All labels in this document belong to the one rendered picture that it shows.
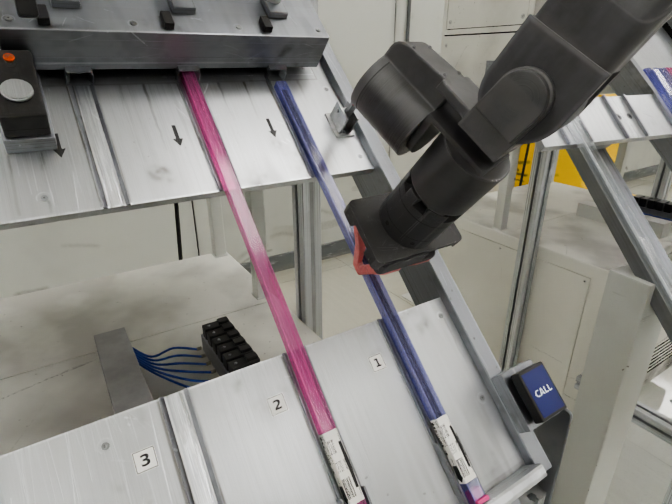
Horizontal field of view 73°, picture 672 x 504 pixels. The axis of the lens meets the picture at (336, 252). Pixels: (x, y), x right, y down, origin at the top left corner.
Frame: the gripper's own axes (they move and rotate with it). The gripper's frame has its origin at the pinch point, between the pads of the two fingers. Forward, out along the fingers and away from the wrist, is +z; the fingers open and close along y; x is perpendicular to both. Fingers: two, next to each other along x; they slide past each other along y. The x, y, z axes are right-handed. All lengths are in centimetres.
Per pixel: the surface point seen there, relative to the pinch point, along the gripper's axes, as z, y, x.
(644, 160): 176, -476, -77
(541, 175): 28, -81, -18
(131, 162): 0.6, 19.5, -17.0
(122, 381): 35.2, 24.1, -4.0
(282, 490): 1.0, 16.4, 16.1
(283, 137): 0.6, 2.2, -18.1
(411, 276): 4.0, -7.9, 1.9
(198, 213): 157, -31, -97
